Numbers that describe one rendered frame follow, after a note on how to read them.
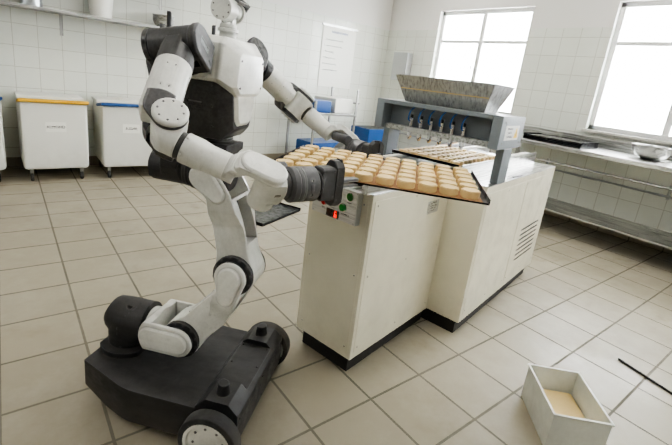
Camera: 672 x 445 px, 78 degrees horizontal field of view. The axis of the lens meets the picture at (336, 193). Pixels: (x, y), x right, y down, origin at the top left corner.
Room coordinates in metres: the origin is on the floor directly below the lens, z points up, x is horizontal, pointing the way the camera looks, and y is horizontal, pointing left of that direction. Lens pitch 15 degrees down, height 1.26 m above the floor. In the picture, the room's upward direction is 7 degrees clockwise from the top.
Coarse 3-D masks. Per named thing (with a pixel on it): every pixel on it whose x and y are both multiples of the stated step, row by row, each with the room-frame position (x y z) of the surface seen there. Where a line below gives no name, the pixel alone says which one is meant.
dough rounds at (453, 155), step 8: (408, 152) 2.28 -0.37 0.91; (416, 152) 2.27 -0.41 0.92; (424, 152) 2.30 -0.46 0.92; (432, 152) 2.34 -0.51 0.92; (440, 152) 2.38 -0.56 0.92; (448, 152) 2.44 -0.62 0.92; (456, 152) 2.48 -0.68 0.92; (464, 152) 2.51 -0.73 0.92; (472, 152) 2.55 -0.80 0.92; (440, 160) 2.15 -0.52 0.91; (448, 160) 2.19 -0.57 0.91; (456, 160) 2.16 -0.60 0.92; (464, 160) 2.20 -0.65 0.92; (472, 160) 2.24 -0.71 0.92; (480, 160) 2.33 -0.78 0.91; (488, 160) 2.44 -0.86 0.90
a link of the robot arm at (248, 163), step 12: (240, 156) 0.91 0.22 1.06; (252, 156) 0.92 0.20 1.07; (264, 156) 0.94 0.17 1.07; (228, 168) 0.90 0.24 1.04; (240, 168) 0.89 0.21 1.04; (252, 168) 0.89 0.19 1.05; (264, 168) 0.91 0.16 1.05; (276, 168) 0.92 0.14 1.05; (228, 180) 0.91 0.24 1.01; (264, 180) 0.89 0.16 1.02; (276, 180) 0.90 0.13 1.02
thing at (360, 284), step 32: (384, 192) 1.63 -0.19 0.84; (320, 224) 1.73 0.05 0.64; (384, 224) 1.65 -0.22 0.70; (416, 224) 1.87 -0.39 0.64; (320, 256) 1.71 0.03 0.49; (352, 256) 1.60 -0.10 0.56; (384, 256) 1.68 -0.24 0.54; (416, 256) 1.92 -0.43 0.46; (320, 288) 1.70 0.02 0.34; (352, 288) 1.59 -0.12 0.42; (384, 288) 1.72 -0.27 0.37; (416, 288) 1.97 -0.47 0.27; (320, 320) 1.68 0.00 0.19; (352, 320) 1.58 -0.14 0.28; (384, 320) 1.76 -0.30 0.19; (416, 320) 2.09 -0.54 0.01; (320, 352) 1.71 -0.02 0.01; (352, 352) 1.58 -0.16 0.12
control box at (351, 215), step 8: (344, 192) 1.62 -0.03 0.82; (352, 192) 1.59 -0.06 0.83; (360, 192) 1.59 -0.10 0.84; (344, 200) 1.62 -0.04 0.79; (352, 200) 1.59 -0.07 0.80; (360, 200) 1.59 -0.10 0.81; (312, 208) 1.72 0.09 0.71; (320, 208) 1.69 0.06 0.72; (328, 208) 1.66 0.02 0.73; (336, 208) 1.64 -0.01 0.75; (352, 208) 1.59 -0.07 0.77; (360, 208) 1.59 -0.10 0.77; (344, 216) 1.61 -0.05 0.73; (352, 216) 1.58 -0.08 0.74; (352, 224) 1.58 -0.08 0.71
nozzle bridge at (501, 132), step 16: (384, 112) 2.42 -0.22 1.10; (400, 112) 2.43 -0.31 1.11; (416, 112) 2.37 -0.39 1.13; (448, 112) 2.16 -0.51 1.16; (464, 112) 2.11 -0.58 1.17; (480, 112) 2.10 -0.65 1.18; (384, 128) 2.51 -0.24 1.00; (400, 128) 2.36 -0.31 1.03; (416, 128) 2.30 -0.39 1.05; (448, 128) 2.24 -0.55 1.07; (480, 128) 2.13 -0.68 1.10; (496, 128) 2.00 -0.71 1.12; (512, 128) 2.10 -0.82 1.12; (384, 144) 2.50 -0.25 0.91; (480, 144) 2.07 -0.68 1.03; (496, 144) 1.99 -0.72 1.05; (512, 144) 2.14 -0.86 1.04; (496, 160) 2.08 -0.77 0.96; (496, 176) 2.07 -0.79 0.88
